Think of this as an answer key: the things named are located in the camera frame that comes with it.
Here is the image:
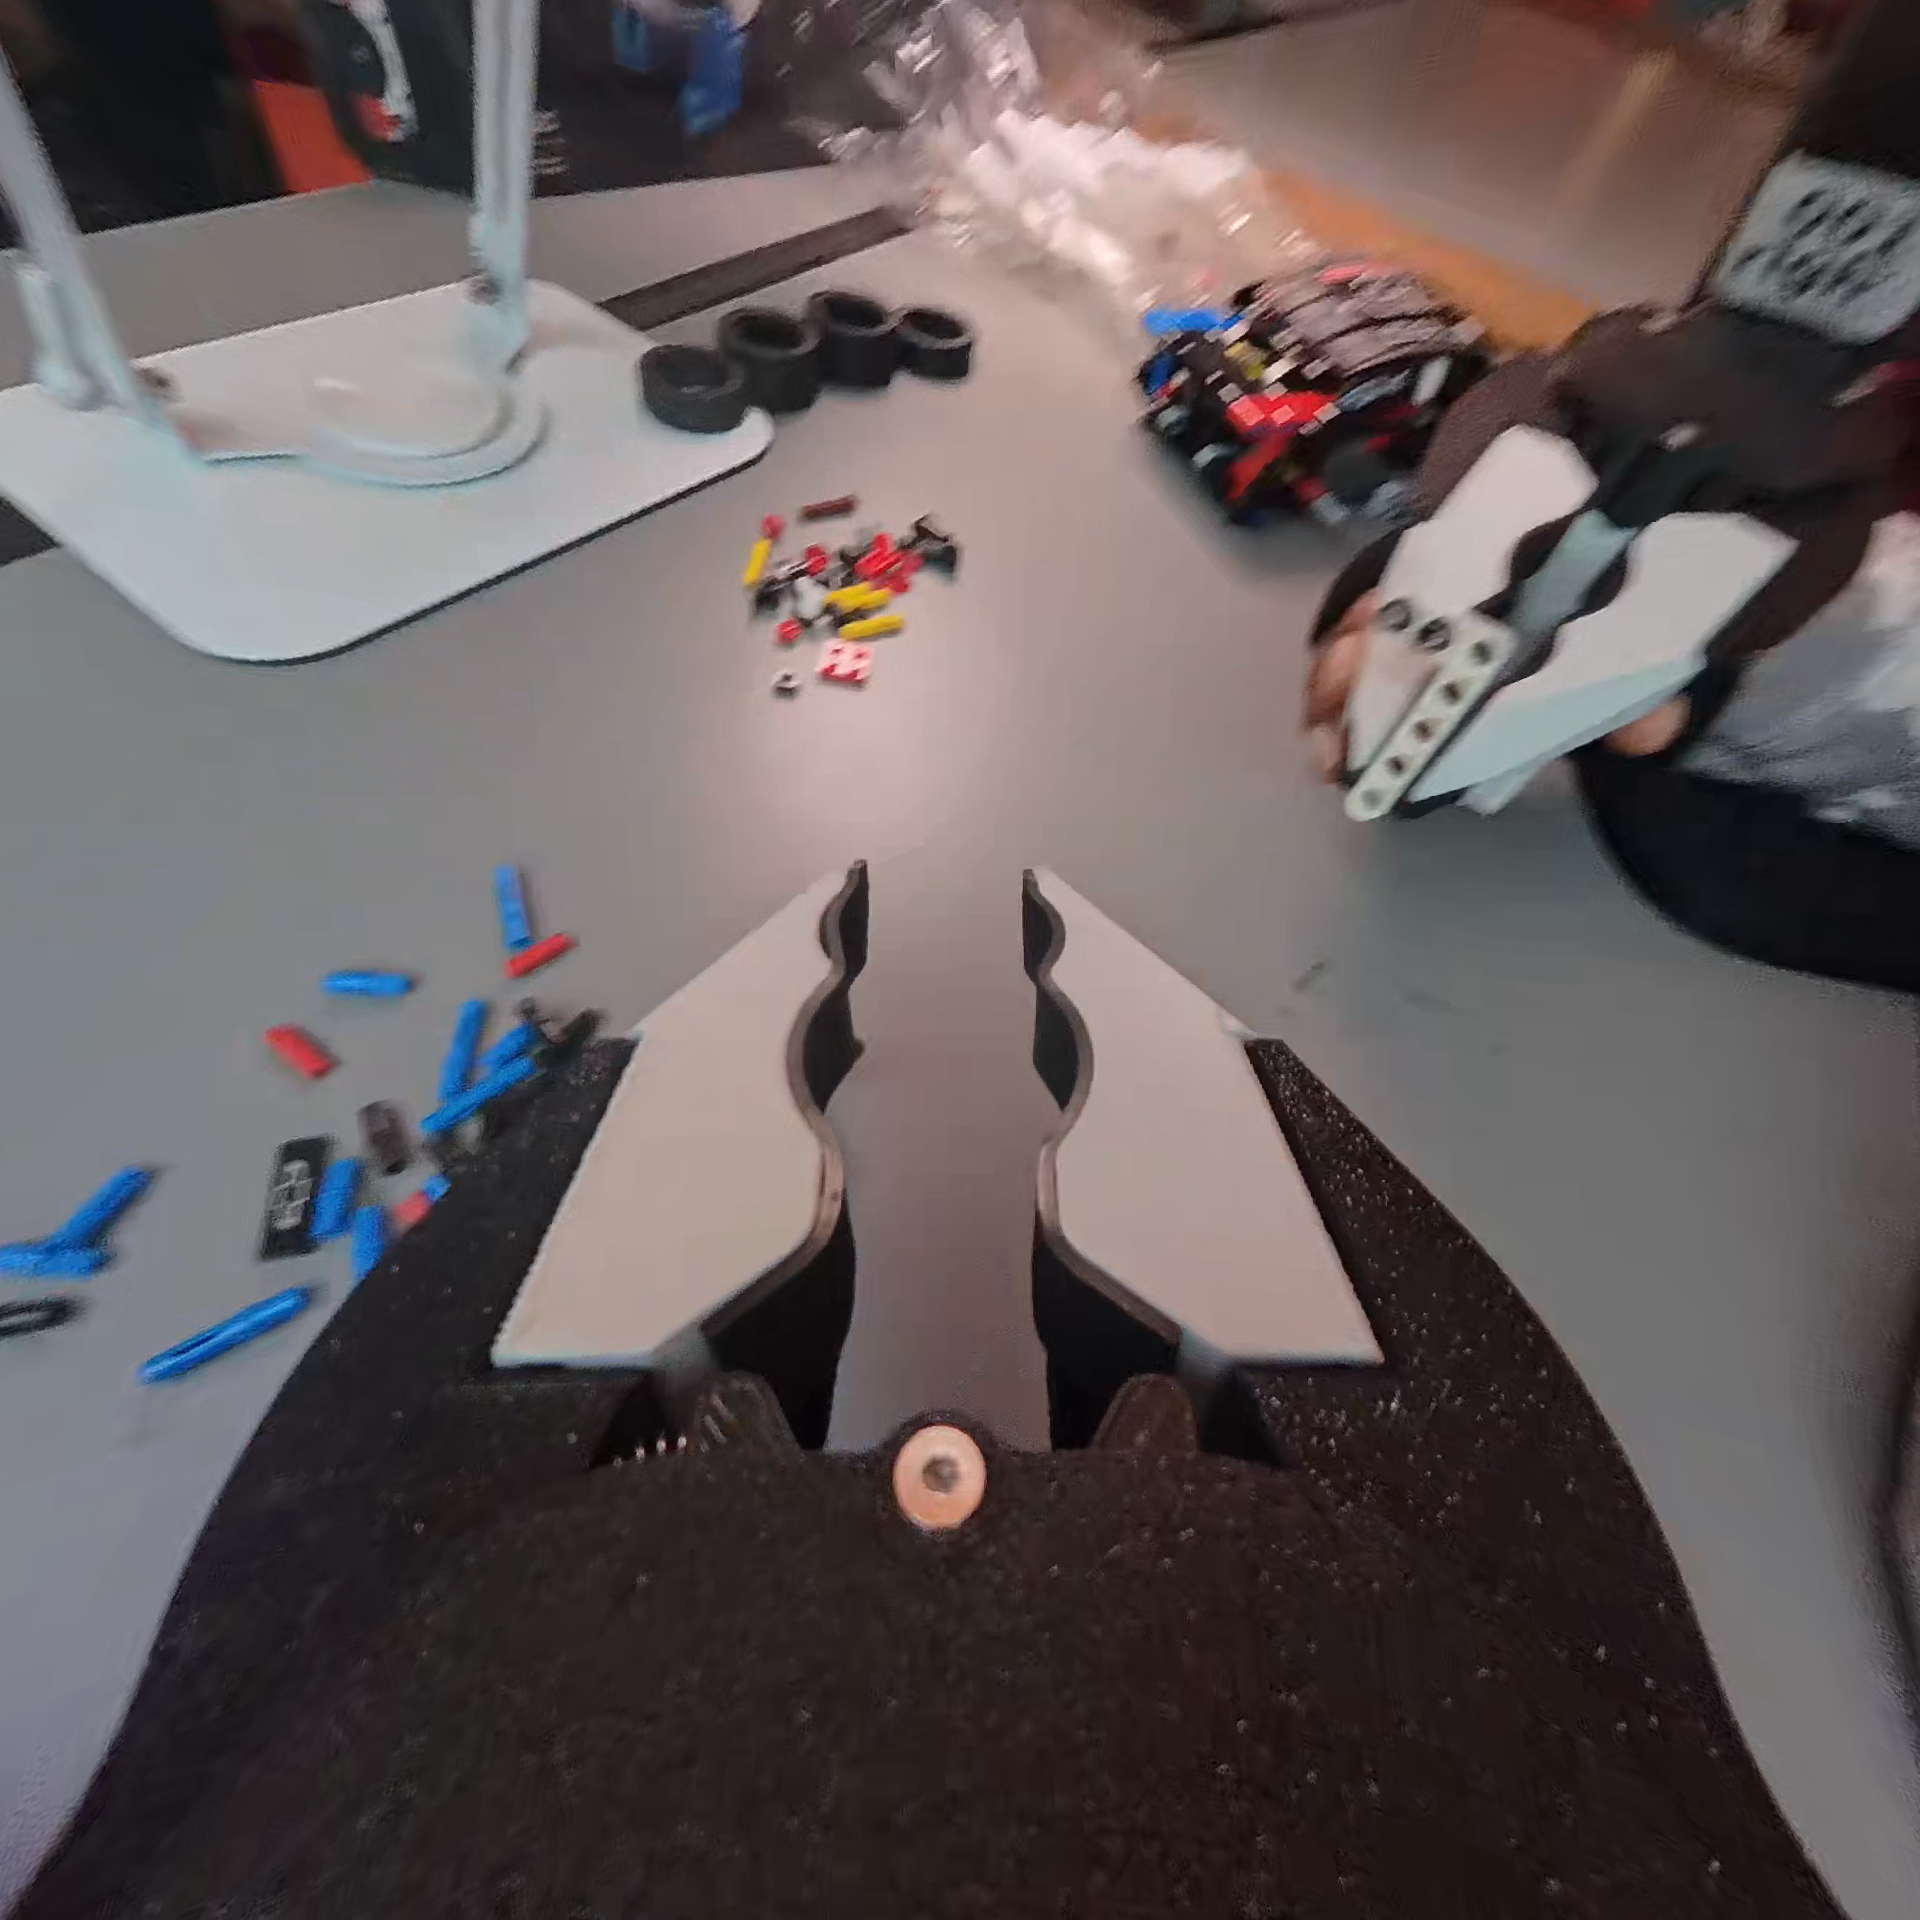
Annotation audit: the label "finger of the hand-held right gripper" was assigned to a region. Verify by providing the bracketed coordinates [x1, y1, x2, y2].
[1410, 508, 1797, 817]
[1343, 422, 1607, 781]

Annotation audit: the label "pile of blue black pins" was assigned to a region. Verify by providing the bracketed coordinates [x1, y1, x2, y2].
[0, 861, 602, 1389]

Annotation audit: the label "pile of red yellow bricks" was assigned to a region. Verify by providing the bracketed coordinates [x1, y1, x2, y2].
[739, 492, 965, 700]

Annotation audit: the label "clear plastic bags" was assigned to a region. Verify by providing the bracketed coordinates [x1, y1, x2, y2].
[779, 0, 1353, 302]

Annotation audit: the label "white book stand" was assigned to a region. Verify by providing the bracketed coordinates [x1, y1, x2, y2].
[0, 0, 777, 665]

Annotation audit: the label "grey bent beam brick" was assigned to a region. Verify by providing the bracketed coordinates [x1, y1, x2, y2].
[1343, 593, 1520, 826]

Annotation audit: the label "person's right hand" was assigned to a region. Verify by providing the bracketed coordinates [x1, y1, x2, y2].
[1304, 617, 1367, 789]

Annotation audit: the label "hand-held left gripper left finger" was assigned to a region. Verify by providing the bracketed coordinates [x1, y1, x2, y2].
[491, 860, 874, 1369]

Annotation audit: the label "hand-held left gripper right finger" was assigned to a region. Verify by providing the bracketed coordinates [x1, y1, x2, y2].
[1024, 865, 1385, 1369]

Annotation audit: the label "grey desk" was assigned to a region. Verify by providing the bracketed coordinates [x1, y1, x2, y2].
[0, 150, 1920, 1862]

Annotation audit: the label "partly built toy race car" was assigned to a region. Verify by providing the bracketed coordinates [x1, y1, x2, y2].
[1133, 258, 1503, 531]

